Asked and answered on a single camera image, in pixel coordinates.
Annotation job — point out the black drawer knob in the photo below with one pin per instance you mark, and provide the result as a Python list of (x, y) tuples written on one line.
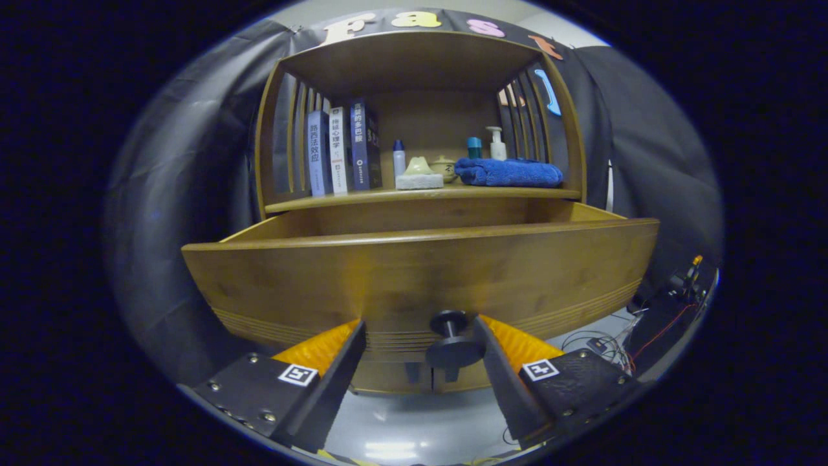
[(453, 343)]

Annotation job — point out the teal bottle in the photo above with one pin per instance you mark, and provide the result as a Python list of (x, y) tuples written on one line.
[(475, 147)]

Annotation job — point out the white pump bottle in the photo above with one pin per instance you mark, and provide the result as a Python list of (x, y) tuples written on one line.
[(497, 145)]

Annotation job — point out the white book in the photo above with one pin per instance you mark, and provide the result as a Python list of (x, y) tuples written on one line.
[(338, 149)]

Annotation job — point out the wooden drawer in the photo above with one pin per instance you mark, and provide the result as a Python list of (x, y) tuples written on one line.
[(388, 272)]

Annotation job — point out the wooden cabinet door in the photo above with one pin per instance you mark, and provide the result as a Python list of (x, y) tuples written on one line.
[(472, 382), (388, 377)]

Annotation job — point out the black equipment with orange tip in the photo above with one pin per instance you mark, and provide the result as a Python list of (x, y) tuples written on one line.
[(686, 278)]

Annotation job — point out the wooden countertop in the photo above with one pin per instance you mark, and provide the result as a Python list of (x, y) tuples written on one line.
[(375, 192)]

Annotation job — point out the pale green white scrubbing brush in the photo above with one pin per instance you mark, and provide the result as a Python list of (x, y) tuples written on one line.
[(419, 173)]

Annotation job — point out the small white blue-capped bottle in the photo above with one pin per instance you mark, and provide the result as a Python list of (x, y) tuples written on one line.
[(399, 158)]

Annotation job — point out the wooden cabinet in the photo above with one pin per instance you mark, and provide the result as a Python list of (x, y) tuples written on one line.
[(414, 58)]

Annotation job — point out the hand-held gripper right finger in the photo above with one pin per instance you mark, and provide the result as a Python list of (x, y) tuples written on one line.
[(501, 382)]

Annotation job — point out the navy blue book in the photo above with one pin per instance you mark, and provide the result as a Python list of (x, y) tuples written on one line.
[(363, 142)]

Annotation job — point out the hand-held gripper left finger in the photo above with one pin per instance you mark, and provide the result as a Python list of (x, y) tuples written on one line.
[(330, 388)]

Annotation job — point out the beige lidded ceramic teacup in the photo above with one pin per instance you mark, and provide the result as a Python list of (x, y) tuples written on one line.
[(447, 167)]

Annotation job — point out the folded blue towel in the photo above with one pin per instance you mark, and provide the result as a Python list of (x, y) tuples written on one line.
[(511, 173)]

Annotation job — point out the light blue book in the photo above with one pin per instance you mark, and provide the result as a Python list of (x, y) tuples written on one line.
[(317, 152)]

